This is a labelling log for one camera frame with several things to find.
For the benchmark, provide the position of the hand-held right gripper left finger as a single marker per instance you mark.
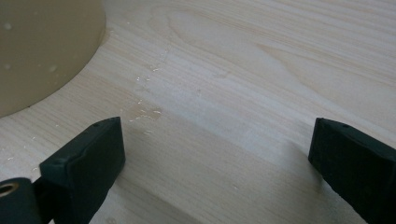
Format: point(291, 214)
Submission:
point(84, 168)

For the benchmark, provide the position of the beige round container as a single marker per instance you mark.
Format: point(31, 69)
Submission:
point(43, 53)

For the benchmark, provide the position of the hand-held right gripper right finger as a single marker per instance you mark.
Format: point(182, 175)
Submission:
point(355, 165)

